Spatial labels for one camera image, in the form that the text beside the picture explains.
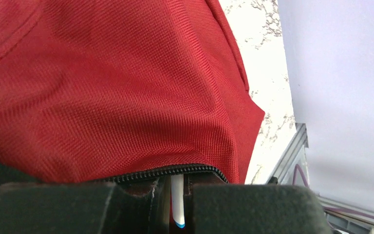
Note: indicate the blue white pen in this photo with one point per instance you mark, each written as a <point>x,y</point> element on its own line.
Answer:
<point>177,200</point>

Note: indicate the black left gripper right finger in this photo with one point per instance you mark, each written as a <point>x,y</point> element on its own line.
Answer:
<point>191,180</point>

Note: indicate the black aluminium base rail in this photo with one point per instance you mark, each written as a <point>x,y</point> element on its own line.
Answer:
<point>344,188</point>

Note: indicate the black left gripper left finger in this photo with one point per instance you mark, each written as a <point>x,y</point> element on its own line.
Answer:
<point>146,207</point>

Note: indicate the red student backpack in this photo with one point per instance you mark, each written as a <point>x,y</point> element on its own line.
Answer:
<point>92,89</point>

